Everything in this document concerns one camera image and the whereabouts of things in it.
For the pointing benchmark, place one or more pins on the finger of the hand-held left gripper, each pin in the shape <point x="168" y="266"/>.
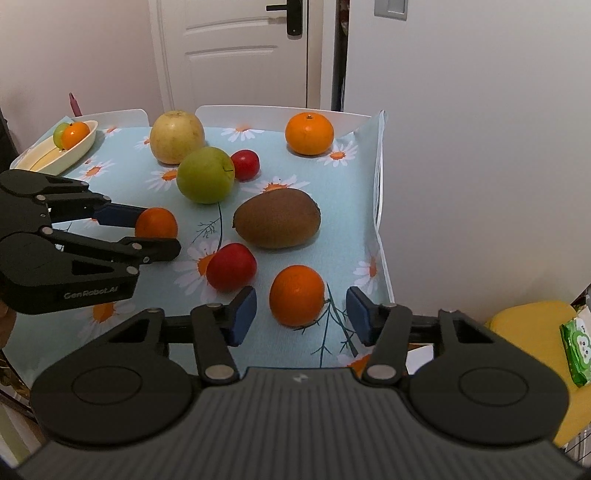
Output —
<point x="157" y="249"/>
<point x="120" y="215"/>

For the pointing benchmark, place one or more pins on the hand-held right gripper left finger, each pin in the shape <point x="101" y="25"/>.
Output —
<point x="242" y="316"/>

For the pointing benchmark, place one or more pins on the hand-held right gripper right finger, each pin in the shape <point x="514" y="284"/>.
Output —
<point x="358" y="314"/>

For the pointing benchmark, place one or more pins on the small orange tangerine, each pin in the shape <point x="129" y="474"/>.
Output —
<point x="159" y="224"/>
<point x="76" y="134"/>

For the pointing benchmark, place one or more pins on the large green apple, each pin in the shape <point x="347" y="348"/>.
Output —
<point x="205" y="177"/>

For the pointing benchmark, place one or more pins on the cream oval plate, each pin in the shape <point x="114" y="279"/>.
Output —
<point x="46" y="157"/>

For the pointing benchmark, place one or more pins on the brown kiwi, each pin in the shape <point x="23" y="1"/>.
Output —
<point x="277" y="219"/>

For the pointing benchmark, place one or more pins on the small red plum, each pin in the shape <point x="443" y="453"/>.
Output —
<point x="247" y="165"/>

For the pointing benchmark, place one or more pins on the large yellow pear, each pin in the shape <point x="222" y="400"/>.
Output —
<point x="175" y="136"/>

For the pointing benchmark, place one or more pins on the white chair back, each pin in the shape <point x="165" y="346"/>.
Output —
<point x="258" y="115"/>
<point x="120" y="117"/>

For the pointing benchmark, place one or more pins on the small green apple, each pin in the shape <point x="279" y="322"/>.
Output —
<point x="58" y="134"/>

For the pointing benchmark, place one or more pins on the light blue daisy tablecloth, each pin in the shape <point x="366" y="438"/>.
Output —
<point x="351" y="207"/>

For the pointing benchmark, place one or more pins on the yellow chair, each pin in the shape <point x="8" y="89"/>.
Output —
<point x="531" y="332"/>

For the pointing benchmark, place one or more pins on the white panelled door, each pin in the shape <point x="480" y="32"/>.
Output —
<point x="231" y="55"/>

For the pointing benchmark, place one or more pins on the green tissue packet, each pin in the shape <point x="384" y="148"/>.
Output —
<point x="577" y="350"/>

